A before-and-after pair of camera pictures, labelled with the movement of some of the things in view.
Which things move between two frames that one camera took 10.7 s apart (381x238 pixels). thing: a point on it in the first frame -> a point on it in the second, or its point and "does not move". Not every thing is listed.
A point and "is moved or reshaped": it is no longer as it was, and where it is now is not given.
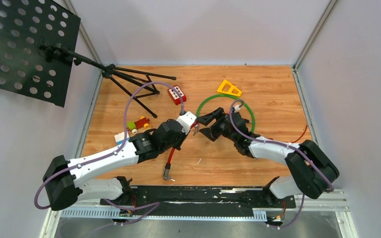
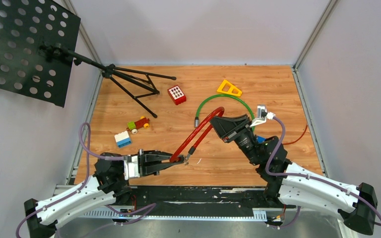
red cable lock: x=167 y=166 is moved or reshaped
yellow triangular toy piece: x=220 y=89 does not move
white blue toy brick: x=119 y=138 does not move
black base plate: x=200 y=200 does not move
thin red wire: x=292 y=142 does not move
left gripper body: x=177 y=144 -> x=141 y=162
